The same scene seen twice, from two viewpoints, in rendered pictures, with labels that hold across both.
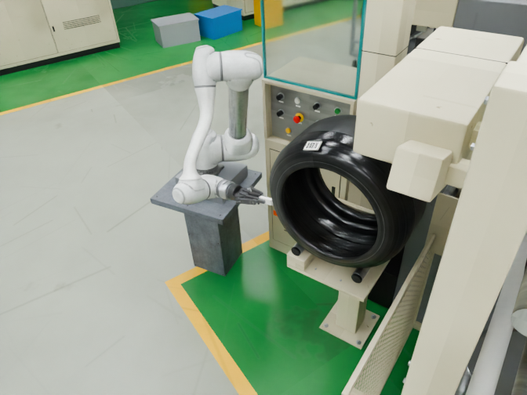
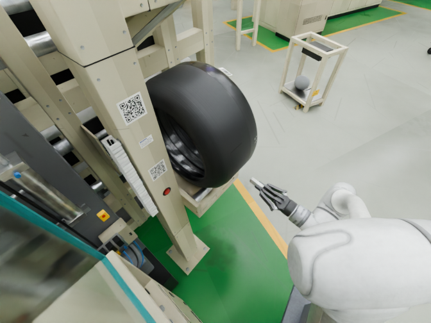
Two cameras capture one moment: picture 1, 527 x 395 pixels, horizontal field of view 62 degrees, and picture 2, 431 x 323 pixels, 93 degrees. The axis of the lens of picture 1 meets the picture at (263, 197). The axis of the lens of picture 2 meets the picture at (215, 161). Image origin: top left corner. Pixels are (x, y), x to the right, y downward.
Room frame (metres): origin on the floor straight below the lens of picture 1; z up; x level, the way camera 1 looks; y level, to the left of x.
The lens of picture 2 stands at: (2.10, -0.15, 1.86)
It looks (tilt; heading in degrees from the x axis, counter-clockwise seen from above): 51 degrees down; 186
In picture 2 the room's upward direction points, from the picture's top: 3 degrees counter-clockwise
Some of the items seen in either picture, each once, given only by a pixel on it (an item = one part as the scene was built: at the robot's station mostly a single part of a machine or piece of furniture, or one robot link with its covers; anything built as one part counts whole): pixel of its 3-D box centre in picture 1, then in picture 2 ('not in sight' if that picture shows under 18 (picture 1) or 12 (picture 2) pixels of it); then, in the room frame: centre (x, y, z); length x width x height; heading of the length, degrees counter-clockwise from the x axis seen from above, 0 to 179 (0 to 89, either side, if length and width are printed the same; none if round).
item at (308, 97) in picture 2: not in sight; (308, 73); (-0.69, 0.87, 0.40); 0.60 x 0.35 x 0.80; 32
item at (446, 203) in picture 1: (456, 215); (117, 141); (1.34, -0.78, 1.05); 0.20 x 0.15 x 0.30; 143
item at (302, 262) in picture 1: (315, 238); (214, 187); (1.47, -0.23, 0.83); 0.36 x 0.09 x 0.06; 143
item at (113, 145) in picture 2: not in sight; (137, 183); (1.69, -0.50, 1.19); 0.05 x 0.04 x 0.48; 53
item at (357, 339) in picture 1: (350, 320); (187, 250); (1.60, -0.48, 0.01); 0.27 x 0.27 x 0.02; 53
